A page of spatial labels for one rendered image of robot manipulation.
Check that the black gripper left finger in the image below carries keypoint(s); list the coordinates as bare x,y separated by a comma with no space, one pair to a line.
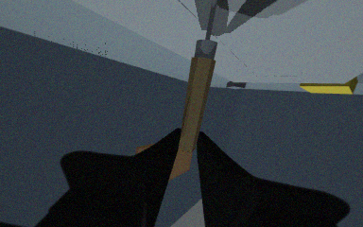
144,175

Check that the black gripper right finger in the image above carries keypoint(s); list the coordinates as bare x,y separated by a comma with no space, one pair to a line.
230,194

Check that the dark grey rectangular block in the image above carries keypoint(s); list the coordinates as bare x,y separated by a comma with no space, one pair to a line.
236,85

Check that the grey rectangular panel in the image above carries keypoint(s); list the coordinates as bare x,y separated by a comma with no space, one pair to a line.
270,41

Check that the yellow rectangular block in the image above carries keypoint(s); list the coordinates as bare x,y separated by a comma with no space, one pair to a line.
331,88

